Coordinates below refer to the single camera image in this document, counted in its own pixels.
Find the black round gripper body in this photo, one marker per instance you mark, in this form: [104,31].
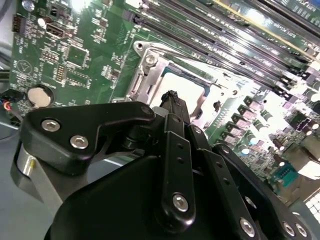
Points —
[112,205]

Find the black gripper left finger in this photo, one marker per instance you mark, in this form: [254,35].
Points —
[62,125]

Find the metal socket cover frame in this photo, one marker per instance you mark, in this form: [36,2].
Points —
[152,80]

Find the silver green CPU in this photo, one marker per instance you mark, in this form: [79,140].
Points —
[190,85]

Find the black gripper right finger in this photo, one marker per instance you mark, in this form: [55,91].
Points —
[225,180]

